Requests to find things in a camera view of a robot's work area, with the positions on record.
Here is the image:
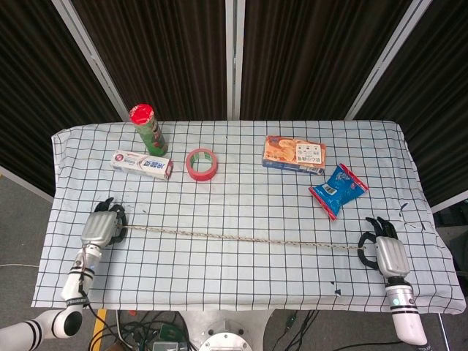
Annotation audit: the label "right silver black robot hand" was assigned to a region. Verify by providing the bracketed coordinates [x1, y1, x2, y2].
[358, 216, 411, 279]

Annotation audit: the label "blue snack bag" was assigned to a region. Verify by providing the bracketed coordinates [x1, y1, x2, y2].
[308, 162, 369, 222]

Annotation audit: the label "black floor cables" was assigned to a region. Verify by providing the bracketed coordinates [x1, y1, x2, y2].
[272, 310, 403, 351]

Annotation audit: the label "beige braided rope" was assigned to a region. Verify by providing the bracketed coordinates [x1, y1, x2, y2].
[116, 225, 369, 253]

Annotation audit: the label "tangled floor cable bundle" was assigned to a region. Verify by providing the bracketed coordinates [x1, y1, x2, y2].
[87, 310, 191, 351]

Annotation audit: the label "red tape roll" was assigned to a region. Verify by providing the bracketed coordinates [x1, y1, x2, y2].
[185, 148, 219, 182]

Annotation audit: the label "green chips can red lid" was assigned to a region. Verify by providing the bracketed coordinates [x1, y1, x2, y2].
[129, 104, 170, 156]

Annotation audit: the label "white toothpaste box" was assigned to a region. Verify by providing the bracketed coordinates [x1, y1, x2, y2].
[110, 149, 174, 181]

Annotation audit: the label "orange biscuit box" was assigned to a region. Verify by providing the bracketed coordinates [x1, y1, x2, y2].
[261, 135, 328, 176]

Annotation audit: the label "silver partition frame post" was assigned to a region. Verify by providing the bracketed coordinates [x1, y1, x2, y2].
[224, 0, 246, 121]
[343, 0, 434, 121]
[50, 0, 129, 121]

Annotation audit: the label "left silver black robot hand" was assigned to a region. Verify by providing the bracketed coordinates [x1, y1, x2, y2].
[80, 197, 129, 248]

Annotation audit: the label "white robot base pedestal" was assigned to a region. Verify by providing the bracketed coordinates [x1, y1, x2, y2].
[182, 309, 275, 351]

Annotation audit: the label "dark ribbed partition panel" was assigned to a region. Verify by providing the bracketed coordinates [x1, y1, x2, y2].
[356, 0, 468, 208]
[69, 0, 228, 121]
[240, 0, 414, 121]
[0, 0, 121, 197]

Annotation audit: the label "white black checkered tablecloth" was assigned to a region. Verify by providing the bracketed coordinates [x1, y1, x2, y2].
[31, 119, 467, 316]

